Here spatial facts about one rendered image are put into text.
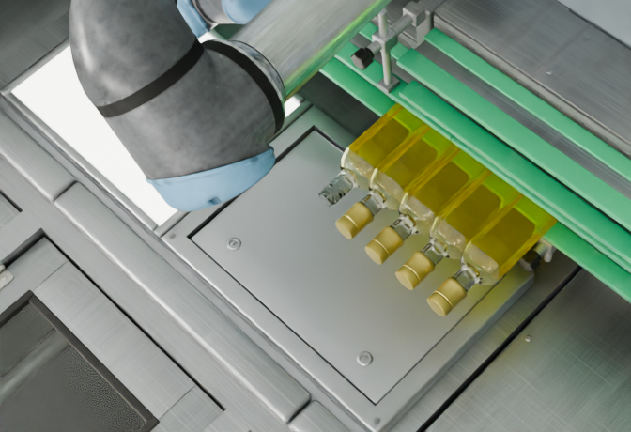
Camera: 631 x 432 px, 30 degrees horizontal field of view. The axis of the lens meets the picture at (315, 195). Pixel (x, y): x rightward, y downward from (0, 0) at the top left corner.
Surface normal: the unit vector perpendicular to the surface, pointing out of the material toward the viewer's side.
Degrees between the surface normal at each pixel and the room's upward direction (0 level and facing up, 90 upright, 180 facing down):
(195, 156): 66
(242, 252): 90
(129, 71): 61
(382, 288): 90
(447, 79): 90
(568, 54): 90
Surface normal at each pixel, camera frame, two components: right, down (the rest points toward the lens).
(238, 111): 0.57, -0.07
